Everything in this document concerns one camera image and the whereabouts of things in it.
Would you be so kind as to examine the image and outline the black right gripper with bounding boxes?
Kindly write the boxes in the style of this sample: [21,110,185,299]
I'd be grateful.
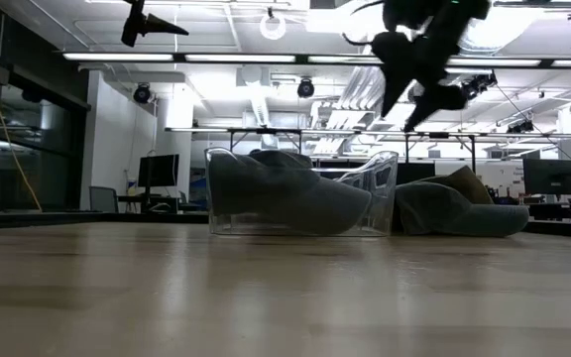
[372,0,491,133]

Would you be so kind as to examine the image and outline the blue baseball cap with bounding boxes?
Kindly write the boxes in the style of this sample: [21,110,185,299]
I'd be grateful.
[394,180,530,238]
[209,152,373,236]

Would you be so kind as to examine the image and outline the white ceiling pipes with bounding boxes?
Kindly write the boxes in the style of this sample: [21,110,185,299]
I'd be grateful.
[337,63,391,111]

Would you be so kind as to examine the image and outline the black ceiling spotlight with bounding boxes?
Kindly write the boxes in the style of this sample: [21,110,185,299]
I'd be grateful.
[133,82,153,105]
[296,77,316,99]

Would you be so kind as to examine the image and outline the black overhead light beam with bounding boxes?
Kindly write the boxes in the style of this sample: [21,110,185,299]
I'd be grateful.
[61,51,571,70]

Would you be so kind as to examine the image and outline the black partition panel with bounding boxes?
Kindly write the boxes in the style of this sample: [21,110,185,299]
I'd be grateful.
[312,158,435,185]

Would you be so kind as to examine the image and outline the black computer monitor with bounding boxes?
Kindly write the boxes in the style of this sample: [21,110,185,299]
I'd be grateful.
[137,154,180,189]
[521,158,571,196]

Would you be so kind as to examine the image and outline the grey office chair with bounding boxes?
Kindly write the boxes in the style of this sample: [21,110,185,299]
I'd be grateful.
[88,185,120,214]

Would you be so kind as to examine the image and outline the dark office desk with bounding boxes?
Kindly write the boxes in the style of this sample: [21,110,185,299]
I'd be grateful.
[116,194,207,214]

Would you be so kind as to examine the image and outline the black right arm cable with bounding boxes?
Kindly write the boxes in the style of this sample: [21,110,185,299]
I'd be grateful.
[342,0,386,49]

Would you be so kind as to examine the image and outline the white ring light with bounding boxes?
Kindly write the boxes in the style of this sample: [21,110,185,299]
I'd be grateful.
[259,12,287,42]

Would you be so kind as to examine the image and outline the black metal frame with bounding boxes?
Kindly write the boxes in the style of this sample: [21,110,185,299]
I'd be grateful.
[165,126,571,173]

